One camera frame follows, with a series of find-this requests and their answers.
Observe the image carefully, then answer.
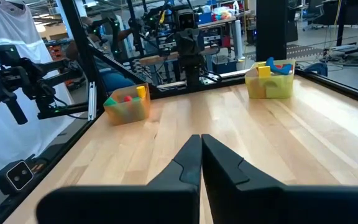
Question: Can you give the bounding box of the yellow cylinder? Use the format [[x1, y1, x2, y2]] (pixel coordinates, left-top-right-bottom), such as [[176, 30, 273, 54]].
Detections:
[[135, 85, 147, 100]]

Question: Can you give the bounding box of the person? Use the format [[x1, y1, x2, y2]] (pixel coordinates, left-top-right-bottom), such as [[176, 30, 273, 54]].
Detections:
[[67, 15, 136, 62]]

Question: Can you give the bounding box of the translucent yellow bin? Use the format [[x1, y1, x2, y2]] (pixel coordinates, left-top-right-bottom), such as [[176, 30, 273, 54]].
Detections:
[[244, 59, 296, 100]]

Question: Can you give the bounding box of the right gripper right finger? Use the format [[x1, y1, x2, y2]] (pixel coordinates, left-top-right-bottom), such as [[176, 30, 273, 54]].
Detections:
[[201, 133, 358, 224]]

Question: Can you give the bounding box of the translucent orange tray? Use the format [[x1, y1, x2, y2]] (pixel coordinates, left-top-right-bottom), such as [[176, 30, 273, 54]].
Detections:
[[103, 83, 152, 126]]

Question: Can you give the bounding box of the black pillar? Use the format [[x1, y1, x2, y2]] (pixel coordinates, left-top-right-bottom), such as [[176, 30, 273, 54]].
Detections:
[[255, 0, 288, 62]]

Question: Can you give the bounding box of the silver rail bracket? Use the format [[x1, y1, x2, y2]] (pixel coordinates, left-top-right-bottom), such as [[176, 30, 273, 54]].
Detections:
[[87, 81, 97, 121]]

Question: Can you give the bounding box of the white cylinder post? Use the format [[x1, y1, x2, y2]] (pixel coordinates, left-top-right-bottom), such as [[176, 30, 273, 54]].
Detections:
[[233, 19, 245, 62]]

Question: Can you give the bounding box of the blue floor object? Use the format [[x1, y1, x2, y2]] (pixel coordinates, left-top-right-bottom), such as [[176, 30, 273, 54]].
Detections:
[[303, 62, 329, 77]]

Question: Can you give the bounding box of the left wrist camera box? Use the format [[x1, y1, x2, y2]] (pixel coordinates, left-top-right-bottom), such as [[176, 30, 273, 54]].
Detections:
[[175, 8, 197, 31]]

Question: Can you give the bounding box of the blue storage crate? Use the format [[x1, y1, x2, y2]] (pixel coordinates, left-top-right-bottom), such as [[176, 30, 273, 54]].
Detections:
[[211, 55, 239, 75]]

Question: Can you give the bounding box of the black frame post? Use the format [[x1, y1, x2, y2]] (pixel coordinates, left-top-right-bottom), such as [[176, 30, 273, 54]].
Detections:
[[59, 0, 108, 106]]

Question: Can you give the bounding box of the black white-faced camera box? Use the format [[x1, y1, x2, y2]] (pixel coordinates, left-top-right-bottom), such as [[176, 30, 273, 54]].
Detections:
[[0, 159, 39, 196]]

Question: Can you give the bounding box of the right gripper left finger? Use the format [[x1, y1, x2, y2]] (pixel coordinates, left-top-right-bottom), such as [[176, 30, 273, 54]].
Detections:
[[35, 134, 203, 224]]

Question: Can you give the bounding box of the wooden background workbench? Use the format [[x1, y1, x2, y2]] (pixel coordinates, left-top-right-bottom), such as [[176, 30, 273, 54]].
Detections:
[[140, 46, 220, 66]]

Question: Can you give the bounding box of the white cloth sheet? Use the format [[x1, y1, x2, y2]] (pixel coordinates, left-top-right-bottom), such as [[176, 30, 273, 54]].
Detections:
[[0, 0, 74, 174]]

